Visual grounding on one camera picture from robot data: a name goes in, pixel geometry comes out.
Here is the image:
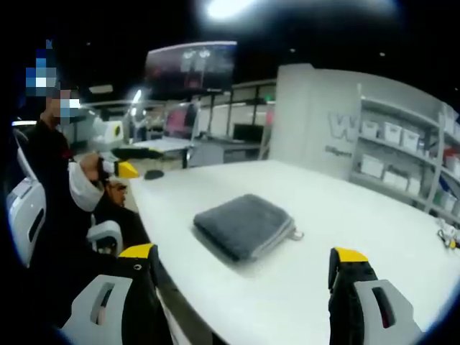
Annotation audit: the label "grey towel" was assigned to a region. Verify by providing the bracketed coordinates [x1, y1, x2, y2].
[193, 193, 305, 262]

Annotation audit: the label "person's left hand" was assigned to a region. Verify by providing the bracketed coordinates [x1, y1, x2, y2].
[78, 152, 106, 185]

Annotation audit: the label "person in black clothes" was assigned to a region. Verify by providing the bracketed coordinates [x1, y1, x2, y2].
[21, 118, 152, 324]

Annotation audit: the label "grey background desk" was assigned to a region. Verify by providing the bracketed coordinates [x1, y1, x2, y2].
[124, 133, 270, 169]

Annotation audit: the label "white office chair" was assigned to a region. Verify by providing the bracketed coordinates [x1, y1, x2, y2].
[3, 127, 125, 269]

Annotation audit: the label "black monitor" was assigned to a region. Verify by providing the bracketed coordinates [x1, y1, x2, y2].
[232, 122, 266, 142]

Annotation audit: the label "small keys with yellow tag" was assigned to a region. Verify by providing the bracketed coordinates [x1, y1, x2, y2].
[436, 217, 460, 251]

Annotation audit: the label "white printed partition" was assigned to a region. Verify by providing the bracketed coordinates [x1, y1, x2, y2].
[268, 63, 364, 178]

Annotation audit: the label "ceiling light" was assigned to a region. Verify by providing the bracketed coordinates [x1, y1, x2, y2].
[205, 0, 260, 19]

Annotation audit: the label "grey metal shelf rack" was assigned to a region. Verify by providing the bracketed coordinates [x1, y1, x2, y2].
[349, 83, 460, 228]

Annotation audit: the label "group of white storage bins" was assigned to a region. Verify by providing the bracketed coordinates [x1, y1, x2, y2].
[360, 120, 460, 213]

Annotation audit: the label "large dark wall screen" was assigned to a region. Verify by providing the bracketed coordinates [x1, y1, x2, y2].
[144, 40, 239, 101]

